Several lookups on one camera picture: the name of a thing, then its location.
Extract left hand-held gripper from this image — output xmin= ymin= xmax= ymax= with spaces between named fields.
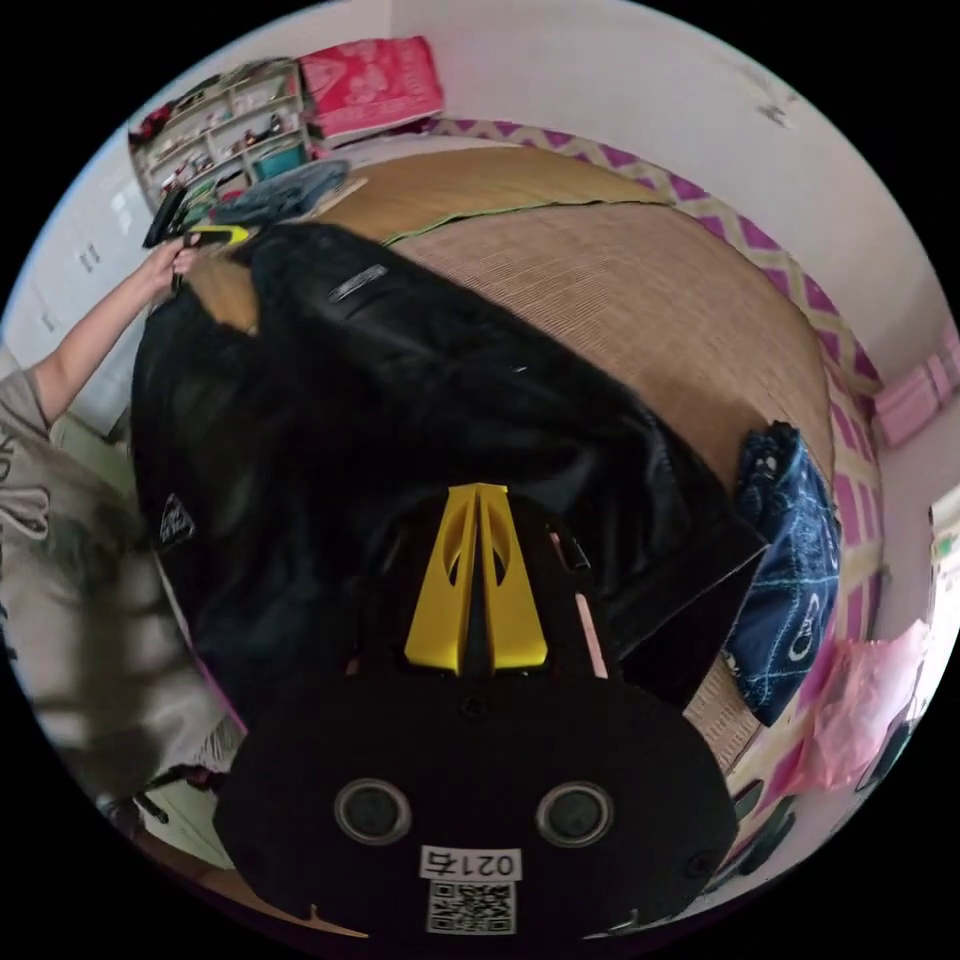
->
xmin=141 ymin=185 xmax=251 ymax=295

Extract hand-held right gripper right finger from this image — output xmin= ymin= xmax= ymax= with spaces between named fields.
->
xmin=478 ymin=485 xmax=549 ymax=671

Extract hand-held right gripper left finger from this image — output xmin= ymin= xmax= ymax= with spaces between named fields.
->
xmin=404 ymin=485 xmax=478 ymax=673

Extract black jeans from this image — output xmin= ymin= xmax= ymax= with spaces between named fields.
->
xmin=130 ymin=220 xmax=771 ymax=751

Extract person's left forearm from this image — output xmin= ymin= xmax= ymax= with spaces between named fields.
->
xmin=32 ymin=271 xmax=157 ymax=430

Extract person's left hand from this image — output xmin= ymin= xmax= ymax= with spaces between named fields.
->
xmin=144 ymin=242 xmax=201 ymax=300

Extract pile of clothes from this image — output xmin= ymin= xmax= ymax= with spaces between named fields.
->
xmin=213 ymin=158 xmax=352 ymax=225

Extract white shelf with clutter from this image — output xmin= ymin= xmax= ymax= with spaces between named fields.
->
xmin=128 ymin=59 xmax=310 ymax=202

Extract white cupboard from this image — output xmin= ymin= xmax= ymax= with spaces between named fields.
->
xmin=3 ymin=146 xmax=155 ymax=376

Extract red and pink carton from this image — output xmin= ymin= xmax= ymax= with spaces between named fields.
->
xmin=298 ymin=35 xmax=445 ymax=142

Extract dark blue patterned garment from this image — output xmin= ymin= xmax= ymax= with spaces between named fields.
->
xmin=725 ymin=421 xmax=843 ymax=727

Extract bed with woven mat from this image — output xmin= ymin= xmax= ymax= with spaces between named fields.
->
xmin=153 ymin=116 xmax=888 ymax=796

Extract pink plastic bag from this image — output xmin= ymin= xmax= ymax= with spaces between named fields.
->
xmin=796 ymin=620 xmax=933 ymax=793

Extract pink box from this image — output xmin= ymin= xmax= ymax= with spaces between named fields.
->
xmin=872 ymin=358 xmax=960 ymax=449

